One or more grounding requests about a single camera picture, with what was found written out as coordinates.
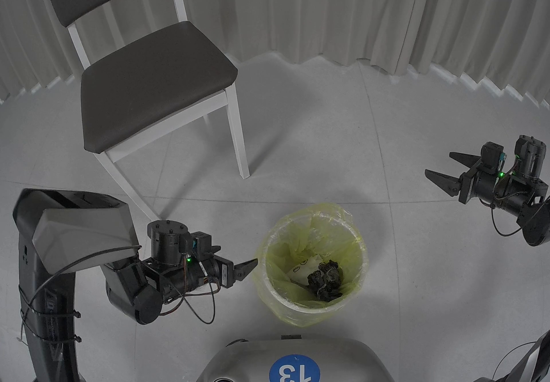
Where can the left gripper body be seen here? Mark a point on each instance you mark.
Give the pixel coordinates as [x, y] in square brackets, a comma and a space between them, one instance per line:
[210, 275]

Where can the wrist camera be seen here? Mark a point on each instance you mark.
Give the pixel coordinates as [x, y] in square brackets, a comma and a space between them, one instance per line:
[492, 155]
[202, 243]

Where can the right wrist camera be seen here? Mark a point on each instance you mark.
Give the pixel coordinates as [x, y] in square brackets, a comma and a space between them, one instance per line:
[492, 155]

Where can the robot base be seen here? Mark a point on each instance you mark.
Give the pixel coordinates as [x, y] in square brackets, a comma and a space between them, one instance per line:
[258, 363]

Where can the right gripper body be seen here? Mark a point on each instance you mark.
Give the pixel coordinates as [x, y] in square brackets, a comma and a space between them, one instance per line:
[481, 189]

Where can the white trash bin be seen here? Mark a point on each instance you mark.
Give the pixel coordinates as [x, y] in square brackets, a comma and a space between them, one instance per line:
[279, 285]

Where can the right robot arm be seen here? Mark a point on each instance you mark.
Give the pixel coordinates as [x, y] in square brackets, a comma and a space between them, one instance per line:
[533, 225]

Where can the white paper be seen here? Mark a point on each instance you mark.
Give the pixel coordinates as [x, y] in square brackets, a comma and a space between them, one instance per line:
[300, 273]

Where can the black plastic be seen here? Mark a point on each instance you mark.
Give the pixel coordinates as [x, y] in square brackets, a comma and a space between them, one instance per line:
[326, 281]

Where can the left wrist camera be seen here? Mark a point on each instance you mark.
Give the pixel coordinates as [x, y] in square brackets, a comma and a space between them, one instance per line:
[202, 243]

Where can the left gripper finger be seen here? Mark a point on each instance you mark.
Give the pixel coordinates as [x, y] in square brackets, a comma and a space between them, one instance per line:
[243, 265]
[240, 275]

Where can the yellow plastic bag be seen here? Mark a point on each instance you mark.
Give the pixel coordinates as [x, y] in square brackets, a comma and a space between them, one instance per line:
[300, 221]

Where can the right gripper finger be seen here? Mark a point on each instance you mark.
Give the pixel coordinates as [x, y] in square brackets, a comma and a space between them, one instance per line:
[468, 162]
[449, 185]

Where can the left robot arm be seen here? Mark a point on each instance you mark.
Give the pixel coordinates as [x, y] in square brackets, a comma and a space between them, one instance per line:
[86, 225]

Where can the dark grey white-legged chair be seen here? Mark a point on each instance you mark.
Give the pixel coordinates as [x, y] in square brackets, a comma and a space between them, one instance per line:
[150, 79]

